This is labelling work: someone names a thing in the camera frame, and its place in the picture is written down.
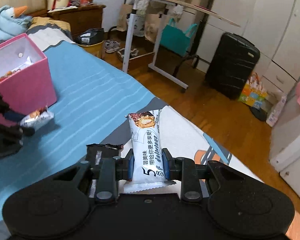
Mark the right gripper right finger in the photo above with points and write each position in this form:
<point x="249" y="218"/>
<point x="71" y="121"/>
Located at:
<point x="183" y="170"/>

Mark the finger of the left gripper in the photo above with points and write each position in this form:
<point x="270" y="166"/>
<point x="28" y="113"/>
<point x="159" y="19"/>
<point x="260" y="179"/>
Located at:
<point x="11" y="138"/>

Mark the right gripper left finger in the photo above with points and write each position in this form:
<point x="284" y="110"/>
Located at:
<point x="109" y="173"/>

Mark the black snack bar wrapper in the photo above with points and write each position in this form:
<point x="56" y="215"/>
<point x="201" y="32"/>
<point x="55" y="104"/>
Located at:
<point x="95" y="152"/>

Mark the small white snack packet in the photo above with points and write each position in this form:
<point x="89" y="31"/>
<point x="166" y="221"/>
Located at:
<point x="37" y="119"/>

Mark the white chocolate snack bar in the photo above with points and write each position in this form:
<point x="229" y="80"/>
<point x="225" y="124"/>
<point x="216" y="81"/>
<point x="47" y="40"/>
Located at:
<point x="148" y="168"/>

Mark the pink storage box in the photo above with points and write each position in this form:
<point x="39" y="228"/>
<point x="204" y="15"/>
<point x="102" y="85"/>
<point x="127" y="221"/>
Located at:
<point x="25" y="78"/>

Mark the white paper bag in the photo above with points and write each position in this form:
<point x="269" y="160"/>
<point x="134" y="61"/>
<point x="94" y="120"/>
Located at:
<point x="274" y="113"/>

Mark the colourful gift bag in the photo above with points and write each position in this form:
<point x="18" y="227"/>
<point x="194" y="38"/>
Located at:
<point x="254" y="92"/>

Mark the blue penguin plush toy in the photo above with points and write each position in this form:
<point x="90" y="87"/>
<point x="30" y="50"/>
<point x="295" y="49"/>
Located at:
<point x="13" y="22"/>

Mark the black suitcase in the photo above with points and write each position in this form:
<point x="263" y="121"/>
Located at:
<point x="233" y="62"/>

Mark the sneakers on floor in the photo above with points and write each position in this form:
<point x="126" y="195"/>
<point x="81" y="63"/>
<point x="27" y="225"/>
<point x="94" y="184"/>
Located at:
<point x="111" y="46"/>

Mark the teal tote bag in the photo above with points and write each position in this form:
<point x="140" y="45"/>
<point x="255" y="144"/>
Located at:
<point x="176" y="40"/>

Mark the wooden nightstand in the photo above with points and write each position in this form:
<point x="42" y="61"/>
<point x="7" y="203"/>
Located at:
<point x="76" y="20"/>

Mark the brown paper bag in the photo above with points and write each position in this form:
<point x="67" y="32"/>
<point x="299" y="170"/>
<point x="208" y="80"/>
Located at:
<point x="125" y="11"/>

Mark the white adjustable desk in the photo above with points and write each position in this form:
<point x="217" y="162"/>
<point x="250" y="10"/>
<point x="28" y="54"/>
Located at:
<point x="157" y="29"/>

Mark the white wardrobe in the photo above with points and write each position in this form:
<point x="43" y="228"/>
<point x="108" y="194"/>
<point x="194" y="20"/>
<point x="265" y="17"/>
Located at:
<point x="273" y="26"/>

